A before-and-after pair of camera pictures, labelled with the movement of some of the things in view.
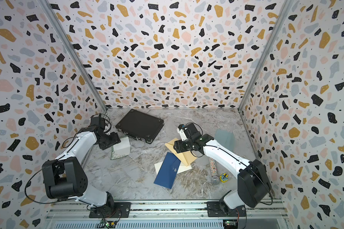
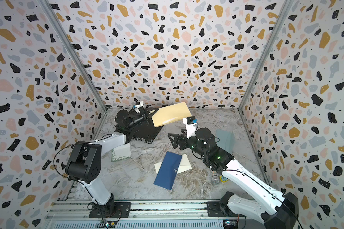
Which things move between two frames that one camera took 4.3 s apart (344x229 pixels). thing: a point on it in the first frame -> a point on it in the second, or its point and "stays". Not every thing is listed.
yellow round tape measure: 223,177 stays
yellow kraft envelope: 186,157 -> 170,113
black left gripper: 115,139 -> 146,119
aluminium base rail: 260,214 stays
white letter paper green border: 121,149 stays
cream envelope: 181,168 stays
